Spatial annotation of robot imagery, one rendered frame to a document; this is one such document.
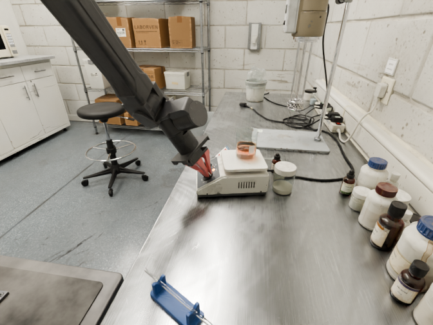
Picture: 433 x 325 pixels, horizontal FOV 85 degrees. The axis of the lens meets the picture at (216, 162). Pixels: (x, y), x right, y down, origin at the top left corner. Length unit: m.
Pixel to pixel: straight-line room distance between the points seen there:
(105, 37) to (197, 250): 0.43
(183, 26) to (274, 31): 0.97
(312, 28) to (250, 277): 0.76
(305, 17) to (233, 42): 2.11
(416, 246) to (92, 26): 0.62
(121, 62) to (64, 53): 3.39
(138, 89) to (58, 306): 0.79
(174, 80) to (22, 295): 2.31
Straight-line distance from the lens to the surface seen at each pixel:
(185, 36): 2.73
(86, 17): 0.44
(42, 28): 3.98
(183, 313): 0.46
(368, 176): 0.74
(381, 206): 0.64
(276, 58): 3.00
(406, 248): 0.55
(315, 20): 0.93
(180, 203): 0.66
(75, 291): 1.06
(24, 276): 1.21
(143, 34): 2.88
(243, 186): 0.66
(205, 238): 0.56
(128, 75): 0.49
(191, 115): 0.51
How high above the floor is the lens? 1.16
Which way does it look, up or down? 29 degrees down
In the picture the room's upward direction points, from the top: straight up
